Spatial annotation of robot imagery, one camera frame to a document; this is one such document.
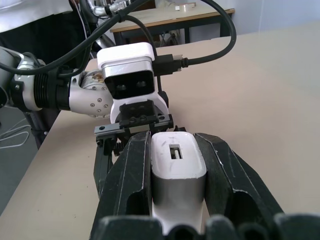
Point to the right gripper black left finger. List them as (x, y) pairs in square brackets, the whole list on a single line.
[(125, 180)]

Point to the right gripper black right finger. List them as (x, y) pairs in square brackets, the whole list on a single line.
[(225, 172)]

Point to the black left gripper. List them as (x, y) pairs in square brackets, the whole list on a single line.
[(136, 115)]

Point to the white charger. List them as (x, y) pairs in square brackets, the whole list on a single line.
[(172, 170)]

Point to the black metal table leg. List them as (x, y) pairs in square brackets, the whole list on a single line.
[(37, 125)]

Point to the silver metal robot part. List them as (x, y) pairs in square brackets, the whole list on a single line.
[(100, 8)]

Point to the person in white shirt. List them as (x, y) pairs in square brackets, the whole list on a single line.
[(30, 12)]

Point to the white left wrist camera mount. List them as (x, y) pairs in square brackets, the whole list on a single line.
[(125, 53)]

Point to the wooden table with dark frame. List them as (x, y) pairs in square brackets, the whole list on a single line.
[(175, 18)]

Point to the left robot arm with camera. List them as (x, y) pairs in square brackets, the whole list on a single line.
[(233, 30)]

